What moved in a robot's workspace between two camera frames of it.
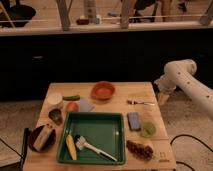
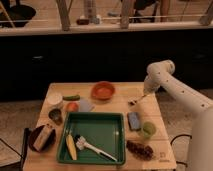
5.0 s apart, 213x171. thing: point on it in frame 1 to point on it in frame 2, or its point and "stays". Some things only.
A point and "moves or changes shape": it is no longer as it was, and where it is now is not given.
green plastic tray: x=105 y=131 stays
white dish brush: x=82 y=145 stays
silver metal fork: x=136 y=102 moves or changes shape
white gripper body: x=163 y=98 to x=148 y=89
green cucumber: x=72 y=98 stays
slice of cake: x=42 y=137 stays
